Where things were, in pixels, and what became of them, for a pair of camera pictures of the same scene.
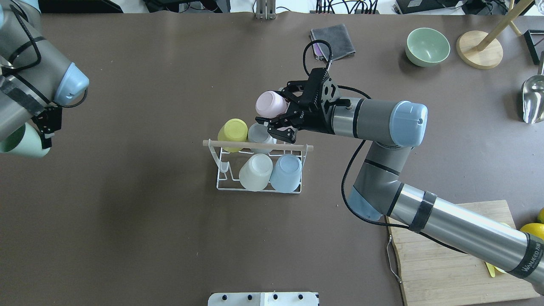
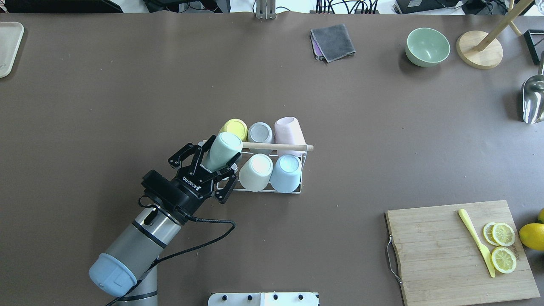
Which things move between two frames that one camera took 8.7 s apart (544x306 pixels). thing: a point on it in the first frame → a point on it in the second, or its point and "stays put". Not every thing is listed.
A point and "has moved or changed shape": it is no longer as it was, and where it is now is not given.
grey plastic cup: x=258 y=132 stays put
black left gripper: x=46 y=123 → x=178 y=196
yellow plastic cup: x=233 y=129 stays put
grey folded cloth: x=337 y=36 stays put
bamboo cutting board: x=434 y=274 stays put
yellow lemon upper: x=535 y=229 stays put
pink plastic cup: x=271 y=104 has moved or changed shape
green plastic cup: x=26 y=142 → x=225 y=147
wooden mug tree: x=479 y=49 stays put
